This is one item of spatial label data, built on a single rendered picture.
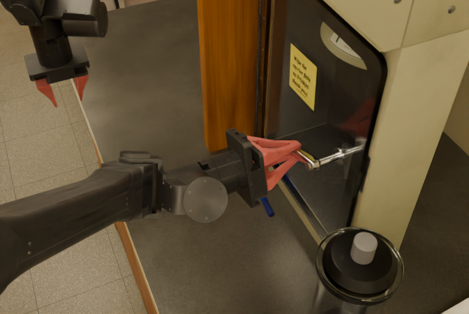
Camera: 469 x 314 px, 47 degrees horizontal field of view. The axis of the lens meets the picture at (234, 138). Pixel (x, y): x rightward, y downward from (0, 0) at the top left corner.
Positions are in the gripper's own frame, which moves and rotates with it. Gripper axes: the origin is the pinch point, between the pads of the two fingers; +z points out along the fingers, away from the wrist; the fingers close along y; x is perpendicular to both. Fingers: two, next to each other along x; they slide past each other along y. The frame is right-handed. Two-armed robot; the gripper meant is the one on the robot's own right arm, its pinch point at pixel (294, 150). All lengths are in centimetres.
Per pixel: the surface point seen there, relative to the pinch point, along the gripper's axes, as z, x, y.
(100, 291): -32, 101, -89
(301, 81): 4.3, 4.1, 8.5
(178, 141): -7.8, 38.9, -11.6
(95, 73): -18, 68, -1
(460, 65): 15.1, -15.9, 13.1
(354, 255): -2.7, -18.5, -5.9
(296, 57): 4.4, 5.2, 11.9
